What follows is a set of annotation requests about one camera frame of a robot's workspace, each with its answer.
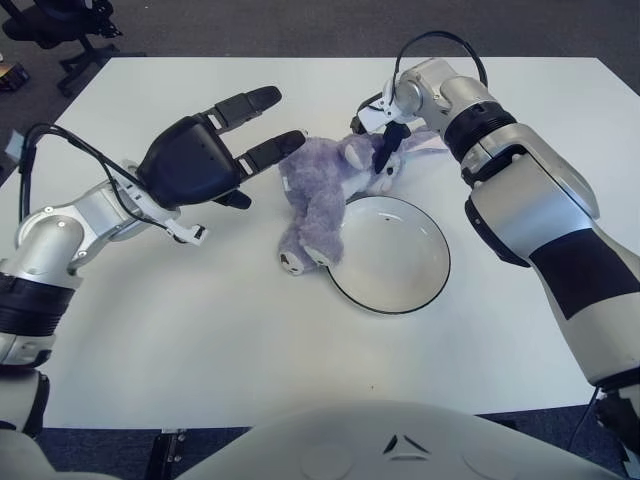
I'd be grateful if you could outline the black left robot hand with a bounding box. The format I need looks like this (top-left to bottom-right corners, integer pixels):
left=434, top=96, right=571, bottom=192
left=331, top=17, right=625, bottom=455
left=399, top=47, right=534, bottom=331
left=135, top=85, right=307, bottom=210

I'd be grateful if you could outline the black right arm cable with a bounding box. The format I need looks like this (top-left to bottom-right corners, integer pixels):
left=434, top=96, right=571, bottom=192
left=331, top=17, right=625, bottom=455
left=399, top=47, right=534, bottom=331
left=394, top=30, right=489, bottom=87

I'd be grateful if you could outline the grey robot torso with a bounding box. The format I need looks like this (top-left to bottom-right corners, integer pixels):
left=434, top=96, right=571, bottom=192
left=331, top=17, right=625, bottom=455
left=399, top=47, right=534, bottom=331
left=174, top=399, right=621, bottom=480

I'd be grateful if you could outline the purple plush bunny doll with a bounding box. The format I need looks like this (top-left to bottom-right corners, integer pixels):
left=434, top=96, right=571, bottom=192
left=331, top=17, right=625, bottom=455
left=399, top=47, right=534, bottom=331
left=277, top=127, right=446, bottom=277

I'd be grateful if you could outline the black office chair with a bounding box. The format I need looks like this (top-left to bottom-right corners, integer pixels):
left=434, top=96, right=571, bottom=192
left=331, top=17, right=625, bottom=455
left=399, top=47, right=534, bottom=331
left=2, top=0, right=146, bottom=96

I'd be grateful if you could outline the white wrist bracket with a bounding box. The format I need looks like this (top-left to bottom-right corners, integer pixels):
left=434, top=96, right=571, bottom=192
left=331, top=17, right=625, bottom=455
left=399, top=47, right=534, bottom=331
left=107, top=159, right=207, bottom=247
left=357, top=79, right=402, bottom=134

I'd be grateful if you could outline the white plate with black rim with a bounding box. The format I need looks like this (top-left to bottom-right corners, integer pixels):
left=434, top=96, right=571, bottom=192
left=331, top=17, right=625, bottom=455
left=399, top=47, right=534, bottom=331
left=327, top=194, right=452, bottom=315

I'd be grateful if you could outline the small cardboard box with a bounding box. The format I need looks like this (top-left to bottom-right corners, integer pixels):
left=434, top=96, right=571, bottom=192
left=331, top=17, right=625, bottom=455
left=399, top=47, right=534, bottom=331
left=0, top=62, right=30, bottom=92

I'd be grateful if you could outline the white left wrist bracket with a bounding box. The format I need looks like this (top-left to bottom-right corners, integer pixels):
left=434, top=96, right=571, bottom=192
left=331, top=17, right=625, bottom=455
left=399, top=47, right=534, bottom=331
left=107, top=159, right=207, bottom=247

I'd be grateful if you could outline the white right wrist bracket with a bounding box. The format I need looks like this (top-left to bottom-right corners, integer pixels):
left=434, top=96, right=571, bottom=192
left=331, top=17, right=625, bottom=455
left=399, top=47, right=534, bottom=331
left=357, top=79, right=402, bottom=134

